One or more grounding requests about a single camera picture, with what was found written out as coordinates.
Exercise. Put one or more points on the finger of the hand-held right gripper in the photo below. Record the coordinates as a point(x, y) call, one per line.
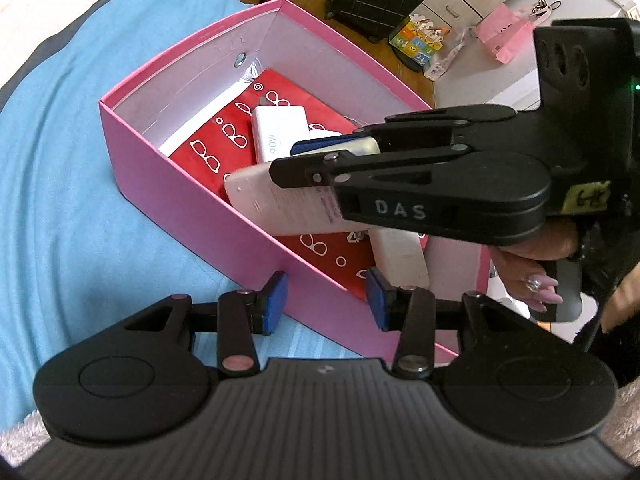
point(310, 170)
point(320, 146)

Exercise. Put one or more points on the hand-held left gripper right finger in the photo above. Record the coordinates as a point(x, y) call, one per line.
point(380, 300)

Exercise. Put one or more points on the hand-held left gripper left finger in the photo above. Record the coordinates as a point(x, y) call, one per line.
point(275, 305)

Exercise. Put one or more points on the pale green remote control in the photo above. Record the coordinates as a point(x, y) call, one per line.
point(400, 260)

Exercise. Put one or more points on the white remote control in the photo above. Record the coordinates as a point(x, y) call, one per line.
point(280, 205)

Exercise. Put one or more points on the large white charger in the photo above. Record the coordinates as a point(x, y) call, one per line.
point(275, 125)

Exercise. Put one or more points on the pink cardboard box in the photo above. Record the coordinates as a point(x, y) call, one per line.
point(200, 215)

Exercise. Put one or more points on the person's right hand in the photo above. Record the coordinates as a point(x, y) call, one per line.
point(525, 272)

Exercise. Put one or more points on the red printed paper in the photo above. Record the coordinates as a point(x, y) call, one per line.
point(325, 260)

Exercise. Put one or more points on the colourful gift bag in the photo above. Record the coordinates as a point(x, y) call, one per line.
point(415, 45)

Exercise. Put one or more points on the white plastic bag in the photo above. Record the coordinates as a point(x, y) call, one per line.
point(450, 57)

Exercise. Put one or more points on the pink paper bag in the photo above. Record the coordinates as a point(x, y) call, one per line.
point(505, 35)

